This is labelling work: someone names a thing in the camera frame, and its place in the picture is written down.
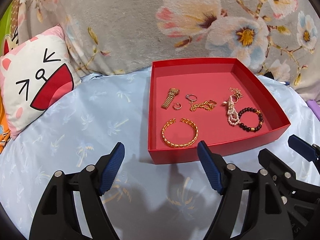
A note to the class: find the gold watch band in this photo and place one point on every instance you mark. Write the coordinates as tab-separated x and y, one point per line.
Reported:
171	95

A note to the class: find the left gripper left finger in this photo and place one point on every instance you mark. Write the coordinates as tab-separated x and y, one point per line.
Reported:
55	216

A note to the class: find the red cardboard tray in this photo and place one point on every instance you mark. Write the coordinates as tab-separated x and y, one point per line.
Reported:
232	108

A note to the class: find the gold hoop earring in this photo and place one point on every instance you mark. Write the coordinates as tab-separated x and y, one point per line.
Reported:
177	106

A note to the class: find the light blue palm bedsheet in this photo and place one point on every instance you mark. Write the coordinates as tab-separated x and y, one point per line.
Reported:
147	201

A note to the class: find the grey floral blanket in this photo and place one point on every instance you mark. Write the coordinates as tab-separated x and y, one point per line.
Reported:
280	37

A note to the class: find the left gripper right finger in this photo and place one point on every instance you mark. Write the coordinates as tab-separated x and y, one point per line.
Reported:
265	217

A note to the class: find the blue white pen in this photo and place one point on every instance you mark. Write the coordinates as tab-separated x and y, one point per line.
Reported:
284	83

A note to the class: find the white cartoon face pillow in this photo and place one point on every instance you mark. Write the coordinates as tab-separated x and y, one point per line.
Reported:
34	76

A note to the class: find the purple book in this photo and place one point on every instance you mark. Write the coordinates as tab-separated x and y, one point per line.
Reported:
315	107

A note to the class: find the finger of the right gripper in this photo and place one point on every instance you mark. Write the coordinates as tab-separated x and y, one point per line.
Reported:
303	148
271	162

